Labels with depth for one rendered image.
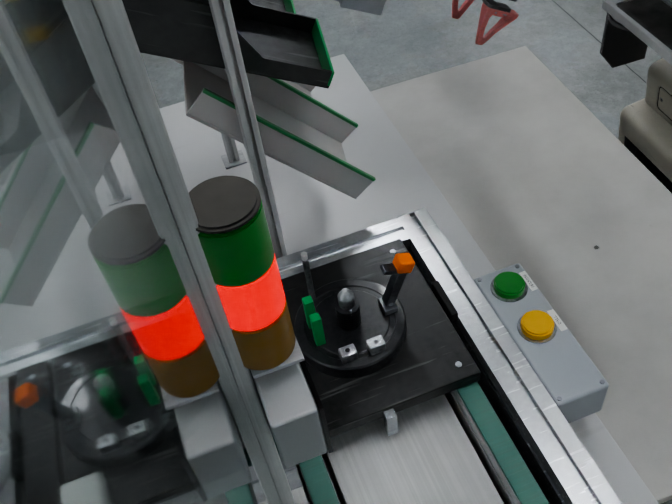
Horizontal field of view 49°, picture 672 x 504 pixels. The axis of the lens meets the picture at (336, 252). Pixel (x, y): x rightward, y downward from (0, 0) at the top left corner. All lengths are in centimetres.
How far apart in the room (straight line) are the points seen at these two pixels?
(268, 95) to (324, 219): 25
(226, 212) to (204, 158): 94
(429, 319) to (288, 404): 40
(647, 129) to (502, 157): 32
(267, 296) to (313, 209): 75
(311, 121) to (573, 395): 54
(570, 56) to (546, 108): 171
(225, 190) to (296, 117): 65
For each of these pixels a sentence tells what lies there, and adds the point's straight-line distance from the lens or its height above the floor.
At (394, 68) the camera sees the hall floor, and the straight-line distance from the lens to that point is 307.
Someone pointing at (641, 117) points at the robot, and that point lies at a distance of 154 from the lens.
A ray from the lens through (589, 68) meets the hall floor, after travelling 308.
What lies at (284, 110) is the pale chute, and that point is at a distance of 111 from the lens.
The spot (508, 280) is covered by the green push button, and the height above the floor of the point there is 97.
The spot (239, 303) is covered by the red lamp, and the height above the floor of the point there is 134.
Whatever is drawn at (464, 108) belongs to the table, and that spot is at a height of 86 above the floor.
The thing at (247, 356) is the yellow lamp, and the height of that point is 128.
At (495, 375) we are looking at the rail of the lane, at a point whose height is 96.
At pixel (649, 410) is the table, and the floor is 86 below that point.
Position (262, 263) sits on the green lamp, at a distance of 48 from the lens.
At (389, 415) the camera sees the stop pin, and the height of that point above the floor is 97.
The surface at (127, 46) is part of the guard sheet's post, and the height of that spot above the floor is 154.
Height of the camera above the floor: 173
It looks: 48 degrees down
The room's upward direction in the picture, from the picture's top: 9 degrees counter-clockwise
